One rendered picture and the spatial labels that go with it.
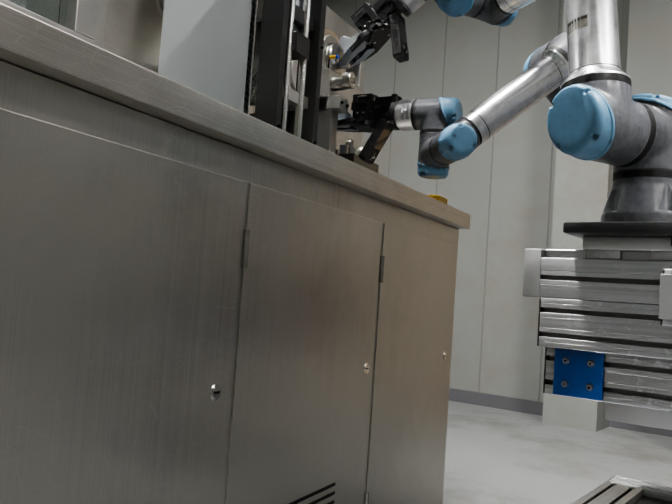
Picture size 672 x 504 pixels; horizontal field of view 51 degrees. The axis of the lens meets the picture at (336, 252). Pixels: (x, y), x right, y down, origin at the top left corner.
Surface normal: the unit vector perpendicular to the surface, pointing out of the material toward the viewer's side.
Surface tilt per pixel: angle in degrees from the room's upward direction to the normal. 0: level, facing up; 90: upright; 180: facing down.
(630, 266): 90
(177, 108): 90
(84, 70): 90
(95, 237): 90
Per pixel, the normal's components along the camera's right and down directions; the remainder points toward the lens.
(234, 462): 0.89, 0.04
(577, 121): -0.86, 0.04
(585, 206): -0.59, -0.08
